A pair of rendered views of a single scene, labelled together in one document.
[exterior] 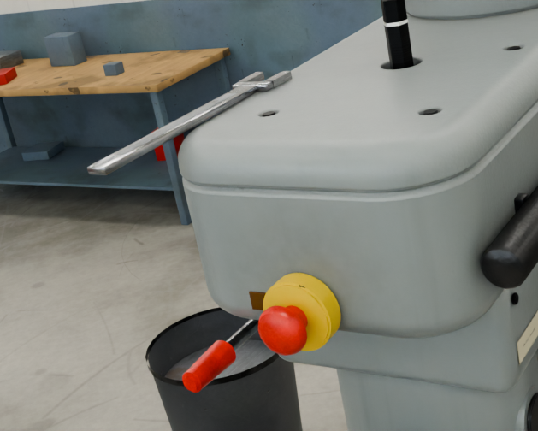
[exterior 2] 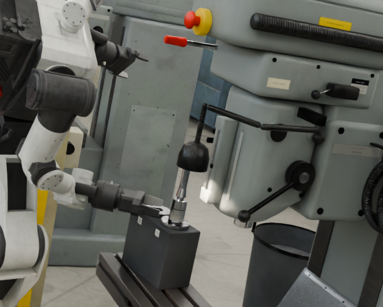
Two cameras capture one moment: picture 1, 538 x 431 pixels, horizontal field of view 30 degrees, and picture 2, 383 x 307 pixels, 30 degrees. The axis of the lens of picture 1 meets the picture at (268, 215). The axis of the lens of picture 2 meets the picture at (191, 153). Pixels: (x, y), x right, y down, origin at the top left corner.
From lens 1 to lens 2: 1.07 m
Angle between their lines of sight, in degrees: 25
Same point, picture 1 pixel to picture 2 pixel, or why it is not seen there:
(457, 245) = (247, 10)
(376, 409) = (230, 106)
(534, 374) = (287, 118)
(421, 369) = (240, 80)
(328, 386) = not seen: outside the picture
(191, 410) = (259, 261)
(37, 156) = not seen: hidden behind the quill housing
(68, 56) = not seen: hidden behind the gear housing
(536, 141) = (312, 13)
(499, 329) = (262, 66)
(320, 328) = (201, 25)
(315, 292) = (205, 12)
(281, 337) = (187, 19)
